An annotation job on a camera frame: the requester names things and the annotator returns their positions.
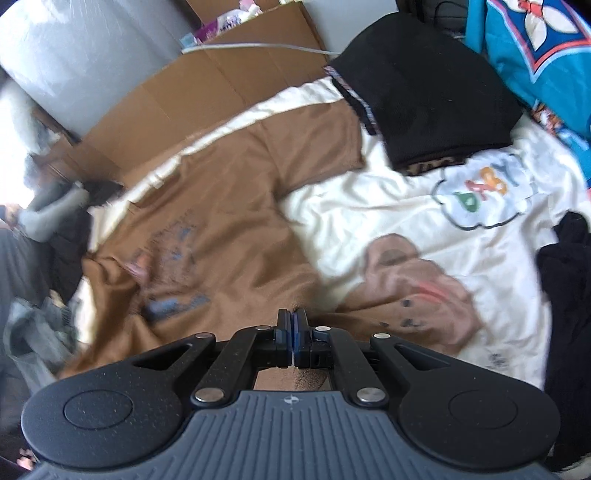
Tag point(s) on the cream cartoon printed bedsheet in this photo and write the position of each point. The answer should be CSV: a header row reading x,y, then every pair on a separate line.
x,y
351,217

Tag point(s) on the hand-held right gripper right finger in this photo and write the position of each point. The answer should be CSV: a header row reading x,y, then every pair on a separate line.
x,y
300,344

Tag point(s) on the brown cardboard sheet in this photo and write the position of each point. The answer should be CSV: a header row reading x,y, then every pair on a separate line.
x,y
194,97

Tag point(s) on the multicolour woven cloth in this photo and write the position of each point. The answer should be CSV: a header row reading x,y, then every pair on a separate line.
x,y
360,104

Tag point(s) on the leopard print cloth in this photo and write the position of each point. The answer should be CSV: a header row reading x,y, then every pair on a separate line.
x,y
429,165

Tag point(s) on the clear bubble wrap roll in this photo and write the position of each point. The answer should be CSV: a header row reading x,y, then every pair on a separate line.
x,y
83,55

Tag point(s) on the grey garment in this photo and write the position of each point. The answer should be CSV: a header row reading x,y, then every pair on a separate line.
x,y
21,267

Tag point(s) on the black crumpled garment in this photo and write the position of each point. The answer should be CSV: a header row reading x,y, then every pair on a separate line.
x,y
568,323

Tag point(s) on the blue cartoon printed blanket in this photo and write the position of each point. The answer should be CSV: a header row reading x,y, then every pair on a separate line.
x,y
540,46

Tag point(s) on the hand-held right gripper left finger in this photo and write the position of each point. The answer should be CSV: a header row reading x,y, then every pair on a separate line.
x,y
287,344

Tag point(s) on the brown printed t-shirt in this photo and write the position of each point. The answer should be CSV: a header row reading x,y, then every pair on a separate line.
x,y
231,194

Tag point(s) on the black folded sweater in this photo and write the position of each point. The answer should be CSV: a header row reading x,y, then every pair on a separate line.
x,y
429,92

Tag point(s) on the black garment pile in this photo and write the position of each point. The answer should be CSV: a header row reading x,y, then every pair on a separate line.
x,y
69,258

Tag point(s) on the light blue jeans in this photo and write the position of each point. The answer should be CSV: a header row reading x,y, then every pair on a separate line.
x,y
37,341

